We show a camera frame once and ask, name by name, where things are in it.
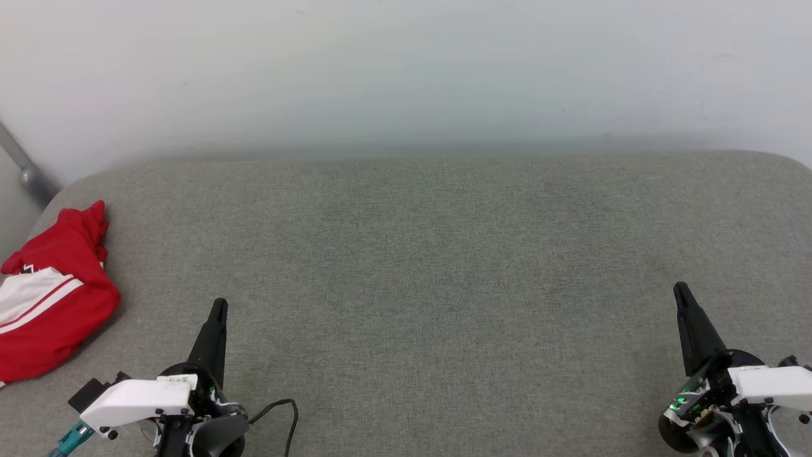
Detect red white basketball jersey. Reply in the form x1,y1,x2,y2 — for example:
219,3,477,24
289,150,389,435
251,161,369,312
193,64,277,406
0,201,121,388

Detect grey metal wall strip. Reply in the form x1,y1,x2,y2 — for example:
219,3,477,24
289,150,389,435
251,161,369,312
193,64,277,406
0,121,62,209

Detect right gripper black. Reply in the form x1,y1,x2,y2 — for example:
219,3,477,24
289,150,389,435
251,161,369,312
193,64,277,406
658,281,795,457

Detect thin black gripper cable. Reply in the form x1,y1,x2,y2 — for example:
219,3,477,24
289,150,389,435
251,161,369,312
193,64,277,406
246,399,299,457

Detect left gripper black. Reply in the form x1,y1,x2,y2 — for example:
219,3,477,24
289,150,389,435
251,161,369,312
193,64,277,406
155,298,250,457

